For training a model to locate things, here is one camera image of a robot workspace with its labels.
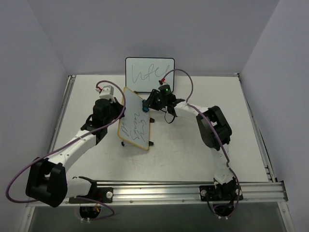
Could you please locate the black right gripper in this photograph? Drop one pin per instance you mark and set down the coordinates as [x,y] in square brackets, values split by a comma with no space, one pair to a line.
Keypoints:
[151,101]

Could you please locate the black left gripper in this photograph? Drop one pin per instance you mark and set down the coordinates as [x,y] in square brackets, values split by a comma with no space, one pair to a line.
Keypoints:
[116,106]

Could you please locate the blue felt eraser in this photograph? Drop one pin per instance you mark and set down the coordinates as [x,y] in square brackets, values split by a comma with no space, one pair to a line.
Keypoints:
[145,106]

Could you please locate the yellow framed whiteboard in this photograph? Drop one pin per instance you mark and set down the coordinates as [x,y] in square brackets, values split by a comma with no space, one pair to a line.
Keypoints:
[133,108]

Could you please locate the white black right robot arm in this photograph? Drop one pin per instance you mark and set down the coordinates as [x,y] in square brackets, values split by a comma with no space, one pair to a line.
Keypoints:
[213,127]

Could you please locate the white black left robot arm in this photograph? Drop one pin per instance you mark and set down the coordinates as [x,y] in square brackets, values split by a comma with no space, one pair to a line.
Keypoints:
[48,181]

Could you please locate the black framed whiteboard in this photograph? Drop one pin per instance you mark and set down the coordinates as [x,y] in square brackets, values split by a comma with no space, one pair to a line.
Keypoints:
[144,74]

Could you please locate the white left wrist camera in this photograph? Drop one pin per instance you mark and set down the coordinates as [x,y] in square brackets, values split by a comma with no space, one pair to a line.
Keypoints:
[106,92]

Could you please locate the aluminium left side rail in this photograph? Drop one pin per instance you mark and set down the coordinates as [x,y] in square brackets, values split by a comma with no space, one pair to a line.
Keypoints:
[66,97]

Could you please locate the aluminium front mounting rail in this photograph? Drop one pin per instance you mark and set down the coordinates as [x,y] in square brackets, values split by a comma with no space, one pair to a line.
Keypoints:
[143,193]

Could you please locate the aluminium right side rail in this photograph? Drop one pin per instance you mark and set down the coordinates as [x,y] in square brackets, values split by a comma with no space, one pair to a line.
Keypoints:
[260,140]

